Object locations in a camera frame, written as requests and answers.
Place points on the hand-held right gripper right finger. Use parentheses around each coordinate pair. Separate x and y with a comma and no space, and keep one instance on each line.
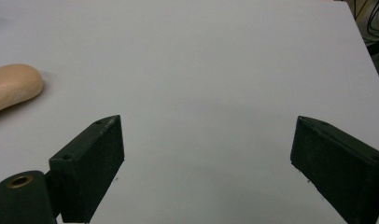
(340,165)

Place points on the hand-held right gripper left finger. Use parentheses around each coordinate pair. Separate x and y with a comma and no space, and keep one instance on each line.
(88,168)

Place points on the tan bread roll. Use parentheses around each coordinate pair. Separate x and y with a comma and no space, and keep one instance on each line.
(11,85)

